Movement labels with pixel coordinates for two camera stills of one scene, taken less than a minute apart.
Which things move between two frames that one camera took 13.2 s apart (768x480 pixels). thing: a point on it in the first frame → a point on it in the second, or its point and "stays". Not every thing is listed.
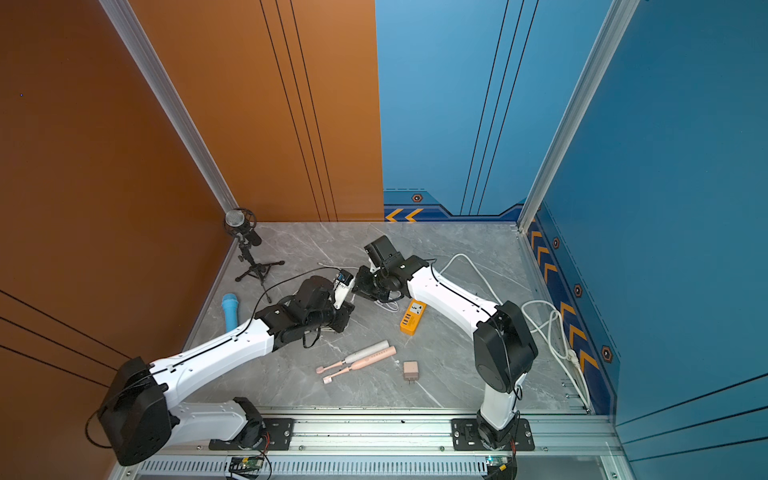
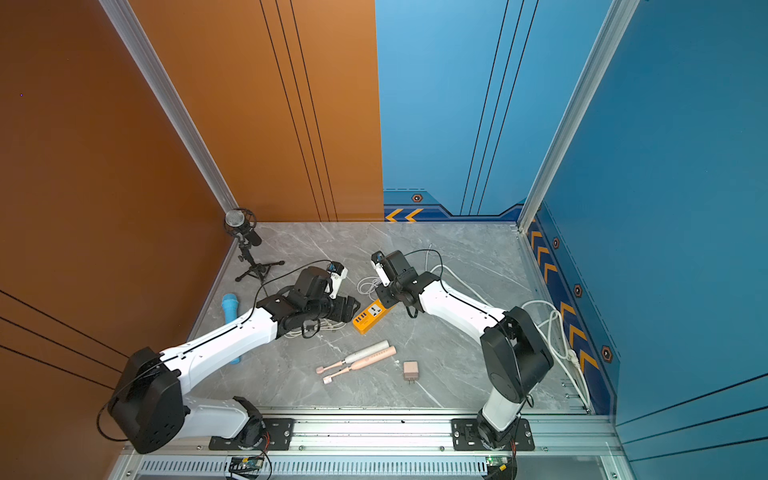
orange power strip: (413, 316) → (371, 316)
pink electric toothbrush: (370, 360) stays
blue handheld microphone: (230, 303) stays
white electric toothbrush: (355, 357) stays
